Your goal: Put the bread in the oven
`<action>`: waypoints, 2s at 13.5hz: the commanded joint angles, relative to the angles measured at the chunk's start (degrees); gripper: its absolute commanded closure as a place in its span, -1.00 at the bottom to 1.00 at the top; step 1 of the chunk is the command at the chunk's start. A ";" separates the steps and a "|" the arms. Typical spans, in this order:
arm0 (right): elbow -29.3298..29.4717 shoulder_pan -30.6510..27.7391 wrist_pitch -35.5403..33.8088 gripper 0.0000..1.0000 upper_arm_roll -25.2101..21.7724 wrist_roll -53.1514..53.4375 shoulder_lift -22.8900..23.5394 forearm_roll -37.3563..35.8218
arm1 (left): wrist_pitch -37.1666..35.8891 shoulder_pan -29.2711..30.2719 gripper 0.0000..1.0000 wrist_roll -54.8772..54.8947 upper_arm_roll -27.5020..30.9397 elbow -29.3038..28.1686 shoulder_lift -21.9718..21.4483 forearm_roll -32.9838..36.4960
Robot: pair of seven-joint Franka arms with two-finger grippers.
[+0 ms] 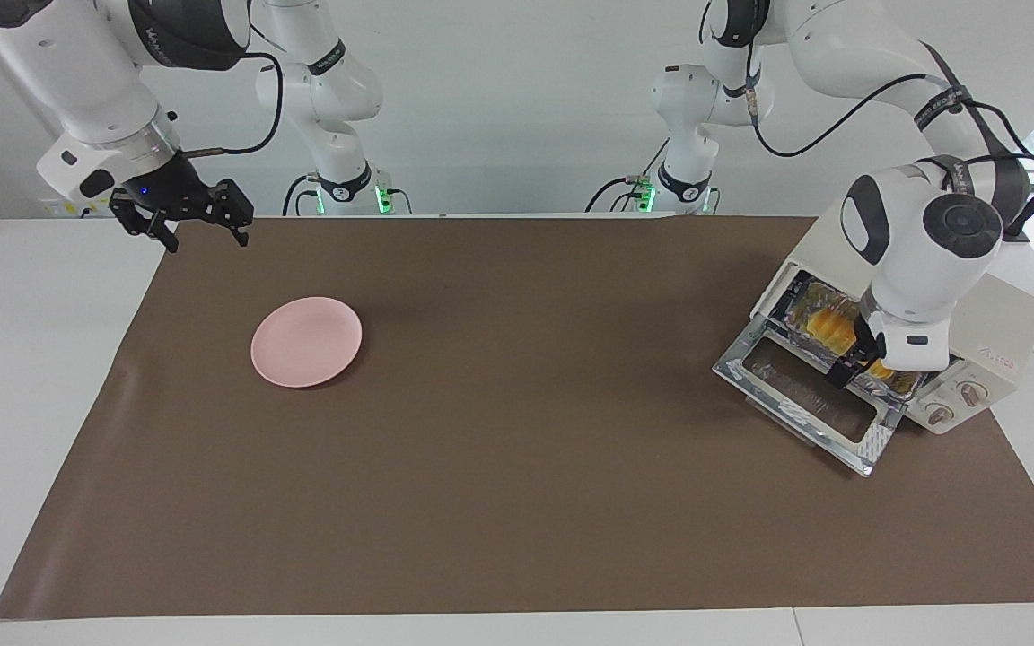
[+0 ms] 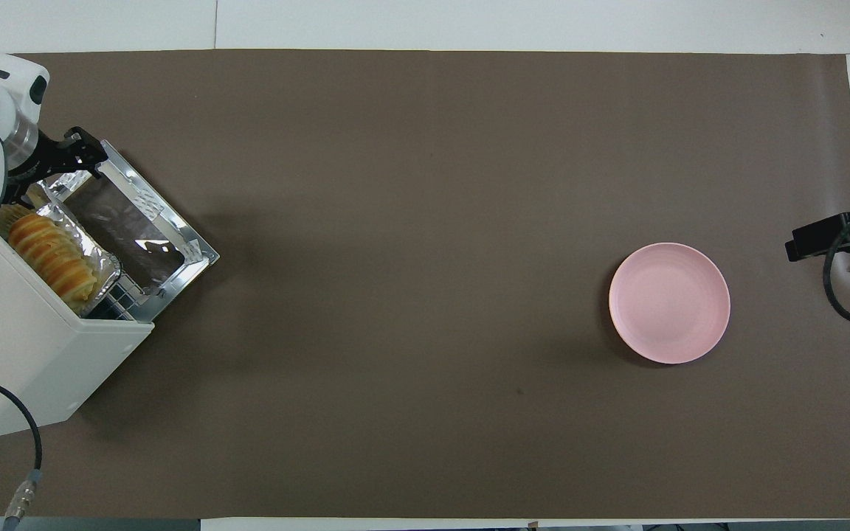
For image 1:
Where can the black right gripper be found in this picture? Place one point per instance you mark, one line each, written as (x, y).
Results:
(171, 190)

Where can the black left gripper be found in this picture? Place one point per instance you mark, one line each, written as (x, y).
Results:
(869, 336)

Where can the yellow sliced food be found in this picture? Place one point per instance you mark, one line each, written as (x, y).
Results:
(827, 325)

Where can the silver foil tray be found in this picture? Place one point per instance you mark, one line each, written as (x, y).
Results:
(800, 301)

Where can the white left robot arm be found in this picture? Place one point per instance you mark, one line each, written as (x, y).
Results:
(912, 251)

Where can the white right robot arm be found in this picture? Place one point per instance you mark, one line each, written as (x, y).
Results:
(77, 72)

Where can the glass oven door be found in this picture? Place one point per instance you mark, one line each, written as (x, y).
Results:
(876, 441)

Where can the metal oven rack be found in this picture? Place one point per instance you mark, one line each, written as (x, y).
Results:
(779, 314)

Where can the beige oven knob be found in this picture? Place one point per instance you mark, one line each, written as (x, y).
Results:
(941, 414)
(971, 393)

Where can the beige toaster oven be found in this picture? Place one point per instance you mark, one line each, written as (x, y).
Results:
(1002, 323)

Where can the pink round plate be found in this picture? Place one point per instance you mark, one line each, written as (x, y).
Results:
(306, 343)

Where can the brown table mat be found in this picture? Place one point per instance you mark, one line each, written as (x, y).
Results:
(526, 502)

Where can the white wall socket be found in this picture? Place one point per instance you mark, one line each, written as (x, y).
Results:
(57, 208)

